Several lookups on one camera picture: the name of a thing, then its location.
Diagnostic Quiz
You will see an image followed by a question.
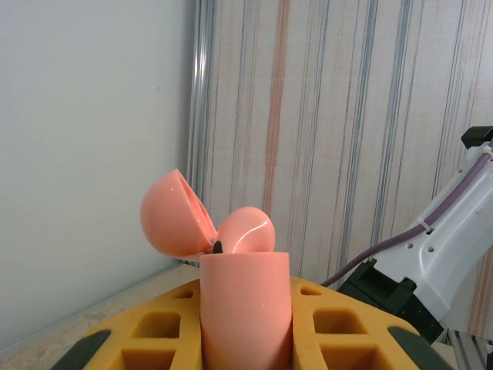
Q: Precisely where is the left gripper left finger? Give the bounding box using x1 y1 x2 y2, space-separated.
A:
49 279 205 370

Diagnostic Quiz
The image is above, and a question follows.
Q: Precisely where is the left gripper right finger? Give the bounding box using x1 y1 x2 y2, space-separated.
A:
289 275 438 370

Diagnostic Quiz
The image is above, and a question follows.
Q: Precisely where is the pink earbud charging case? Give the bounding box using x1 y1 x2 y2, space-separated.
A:
139 168 296 370

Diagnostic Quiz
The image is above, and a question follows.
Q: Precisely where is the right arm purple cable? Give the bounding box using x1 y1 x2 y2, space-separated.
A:
321 152 493 288

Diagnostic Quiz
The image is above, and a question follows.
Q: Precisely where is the aluminium side rail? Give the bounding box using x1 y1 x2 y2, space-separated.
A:
446 330 493 362

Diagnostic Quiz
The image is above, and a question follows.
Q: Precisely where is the aluminium corner post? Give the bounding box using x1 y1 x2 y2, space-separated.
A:
187 0 216 267

